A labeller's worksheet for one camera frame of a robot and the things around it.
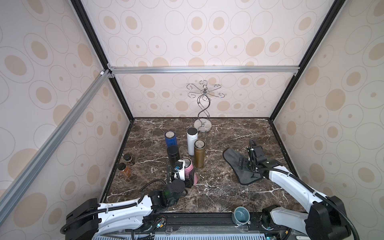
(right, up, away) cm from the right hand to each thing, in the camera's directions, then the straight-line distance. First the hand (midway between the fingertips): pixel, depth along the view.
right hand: (251, 164), depth 87 cm
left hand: (-33, 0, -10) cm, 35 cm away
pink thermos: (-36, +3, -17) cm, 40 cm away
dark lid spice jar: (-72, +4, 0) cm, 72 cm away
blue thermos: (-46, +15, -5) cm, 49 cm away
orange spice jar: (-72, -3, -2) cm, 73 cm away
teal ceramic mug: (-9, -24, -11) cm, 28 cm away
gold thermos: (-30, +7, -4) cm, 31 cm away
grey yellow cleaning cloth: (-9, +2, -8) cm, 12 cm away
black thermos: (-44, +7, -10) cm, 46 cm away
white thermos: (-34, +16, -3) cm, 38 cm away
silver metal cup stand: (-26, +25, +26) cm, 45 cm away
